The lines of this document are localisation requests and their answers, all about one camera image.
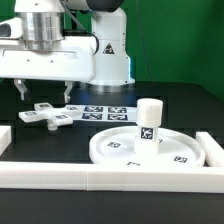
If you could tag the white marker sheet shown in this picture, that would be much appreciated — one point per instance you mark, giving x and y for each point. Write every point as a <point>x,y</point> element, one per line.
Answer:
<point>102,113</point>

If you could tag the white fence bar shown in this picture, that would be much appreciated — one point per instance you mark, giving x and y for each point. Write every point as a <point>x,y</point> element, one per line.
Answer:
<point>214,152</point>
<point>89,177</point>

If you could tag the white cross-shaped table base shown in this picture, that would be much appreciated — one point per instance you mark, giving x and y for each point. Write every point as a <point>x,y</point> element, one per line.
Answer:
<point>55,117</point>

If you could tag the white round table top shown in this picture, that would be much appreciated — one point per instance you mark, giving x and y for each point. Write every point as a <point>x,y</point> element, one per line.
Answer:
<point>127,145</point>

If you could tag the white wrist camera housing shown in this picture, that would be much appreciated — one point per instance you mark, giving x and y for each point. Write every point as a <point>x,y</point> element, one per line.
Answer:
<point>11,29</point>

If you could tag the white left fence block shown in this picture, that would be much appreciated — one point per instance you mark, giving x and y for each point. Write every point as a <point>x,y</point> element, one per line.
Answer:
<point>5,138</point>

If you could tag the white right fence bar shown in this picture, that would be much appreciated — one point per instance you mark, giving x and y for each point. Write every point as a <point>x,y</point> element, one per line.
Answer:
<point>214,152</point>

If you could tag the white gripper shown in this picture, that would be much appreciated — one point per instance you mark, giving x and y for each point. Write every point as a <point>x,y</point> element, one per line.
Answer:
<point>70,60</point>

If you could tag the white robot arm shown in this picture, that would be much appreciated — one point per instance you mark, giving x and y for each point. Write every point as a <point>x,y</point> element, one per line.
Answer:
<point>46,21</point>

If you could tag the white front fence bar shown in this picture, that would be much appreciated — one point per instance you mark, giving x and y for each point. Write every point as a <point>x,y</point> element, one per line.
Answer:
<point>89,177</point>

